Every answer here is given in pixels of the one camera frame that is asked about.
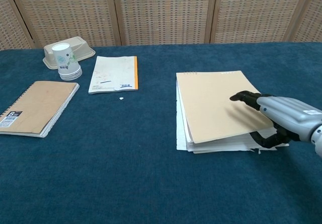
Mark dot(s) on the dark blue table mat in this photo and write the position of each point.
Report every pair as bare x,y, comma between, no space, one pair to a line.
125,158

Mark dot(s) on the white paper cup stack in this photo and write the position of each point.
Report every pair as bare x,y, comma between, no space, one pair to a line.
66,63

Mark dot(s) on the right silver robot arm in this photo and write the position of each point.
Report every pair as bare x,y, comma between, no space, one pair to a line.
317,139

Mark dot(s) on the brown spiral notebook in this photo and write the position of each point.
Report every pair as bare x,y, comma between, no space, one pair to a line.
35,108

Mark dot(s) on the white orange-edged notepad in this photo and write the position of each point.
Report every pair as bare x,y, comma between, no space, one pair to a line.
113,74

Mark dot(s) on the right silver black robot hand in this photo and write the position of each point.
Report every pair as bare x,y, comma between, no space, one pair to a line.
286,110

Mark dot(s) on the tan cover lined notepad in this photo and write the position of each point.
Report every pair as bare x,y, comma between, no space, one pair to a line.
213,108

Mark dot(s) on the beige pulp food container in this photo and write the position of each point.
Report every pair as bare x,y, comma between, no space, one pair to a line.
80,49

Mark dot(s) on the woven bamboo folding screen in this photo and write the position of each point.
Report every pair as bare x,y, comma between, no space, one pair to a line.
161,12

